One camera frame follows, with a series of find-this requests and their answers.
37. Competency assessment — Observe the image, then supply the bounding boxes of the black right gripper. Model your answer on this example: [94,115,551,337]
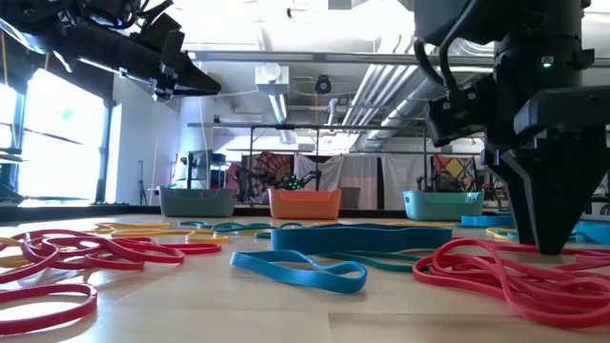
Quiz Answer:
[485,85,610,253]

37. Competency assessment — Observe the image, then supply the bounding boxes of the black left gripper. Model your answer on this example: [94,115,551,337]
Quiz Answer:
[118,30,223,102]

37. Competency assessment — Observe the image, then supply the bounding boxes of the red rubber band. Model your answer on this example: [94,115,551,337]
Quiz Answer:
[514,252,610,306]
[109,241,223,256]
[0,282,98,337]
[41,236,186,265]

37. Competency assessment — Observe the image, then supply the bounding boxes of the grey plastic basket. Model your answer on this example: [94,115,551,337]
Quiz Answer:
[158,186,237,219]

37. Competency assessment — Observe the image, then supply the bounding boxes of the wide dark blue rubber band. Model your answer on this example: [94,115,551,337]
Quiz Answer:
[270,223,454,255]

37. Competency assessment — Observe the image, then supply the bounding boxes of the pile of red rubber bands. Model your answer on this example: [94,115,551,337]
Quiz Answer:
[0,228,147,286]

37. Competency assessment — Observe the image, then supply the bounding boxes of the thin teal rubber band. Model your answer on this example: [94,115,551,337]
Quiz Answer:
[254,220,305,240]
[315,251,423,274]
[177,219,274,235]

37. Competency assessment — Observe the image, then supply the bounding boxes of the light blue rubber band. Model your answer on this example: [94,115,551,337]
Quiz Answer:
[229,249,369,295]

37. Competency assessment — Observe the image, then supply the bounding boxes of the white ceiling box unit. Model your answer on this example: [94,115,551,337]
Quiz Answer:
[254,62,291,95]

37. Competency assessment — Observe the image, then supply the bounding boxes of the black monitor stand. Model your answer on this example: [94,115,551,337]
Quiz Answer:
[179,149,226,190]

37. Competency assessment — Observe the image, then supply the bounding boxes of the teal plastic basket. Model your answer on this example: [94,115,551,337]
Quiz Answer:
[402,190,486,222]

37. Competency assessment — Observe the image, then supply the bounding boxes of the thin black tripod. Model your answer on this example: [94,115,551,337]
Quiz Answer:
[136,158,150,207]

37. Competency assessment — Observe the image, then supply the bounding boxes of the black window pillar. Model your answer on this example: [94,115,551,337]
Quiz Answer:
[93,98,117,205]

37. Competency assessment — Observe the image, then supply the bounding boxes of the white curtain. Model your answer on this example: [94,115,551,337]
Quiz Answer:
[342,152,434,211]

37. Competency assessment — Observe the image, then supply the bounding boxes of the white hanging cloth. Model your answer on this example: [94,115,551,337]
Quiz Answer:
[292,151,345,192]

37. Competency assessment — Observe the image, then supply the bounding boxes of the orange plastic basket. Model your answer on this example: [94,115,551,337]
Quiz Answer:
[267,188,343,221]

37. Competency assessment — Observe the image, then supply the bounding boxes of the white ceiling pipes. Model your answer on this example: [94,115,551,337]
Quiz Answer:
[340,28,430,128]

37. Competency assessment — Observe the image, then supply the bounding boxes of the grey trash bin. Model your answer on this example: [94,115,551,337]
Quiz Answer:
[339,186,363,211]

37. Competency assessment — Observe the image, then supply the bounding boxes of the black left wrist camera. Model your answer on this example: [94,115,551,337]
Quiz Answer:
[135,0,176,49]

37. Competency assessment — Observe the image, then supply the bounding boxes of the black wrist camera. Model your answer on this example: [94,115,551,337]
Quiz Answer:
[135,0,176,49]
[425,75,501,148]

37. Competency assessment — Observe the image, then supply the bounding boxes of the colourful geometric wall hanging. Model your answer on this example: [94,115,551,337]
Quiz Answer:
[431,153,478,186]

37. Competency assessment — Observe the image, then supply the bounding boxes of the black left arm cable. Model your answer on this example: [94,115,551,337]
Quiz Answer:
[80,0,175,30]

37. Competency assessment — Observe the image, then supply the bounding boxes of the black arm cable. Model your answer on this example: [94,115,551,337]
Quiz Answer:
[412,0,478,97]
[80,0,175,30]

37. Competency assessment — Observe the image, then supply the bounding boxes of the web patterned wall hanging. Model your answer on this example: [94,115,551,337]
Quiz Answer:
[243,151,295,192]

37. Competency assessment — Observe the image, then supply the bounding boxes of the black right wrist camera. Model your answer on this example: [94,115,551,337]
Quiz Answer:
[425,75,501,148]

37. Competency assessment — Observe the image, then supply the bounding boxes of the grey ceiling rail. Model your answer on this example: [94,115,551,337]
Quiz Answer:
[188,49,497,69]

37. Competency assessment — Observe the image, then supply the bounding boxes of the black ceiling cable reel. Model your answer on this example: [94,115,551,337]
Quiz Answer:
[314,73,334,96]

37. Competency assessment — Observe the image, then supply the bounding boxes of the black metal rack frame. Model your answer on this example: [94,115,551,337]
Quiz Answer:
[249,123,496,212]

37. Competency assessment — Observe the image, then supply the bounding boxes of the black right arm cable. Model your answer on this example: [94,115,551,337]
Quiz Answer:
[412,0,478,97]

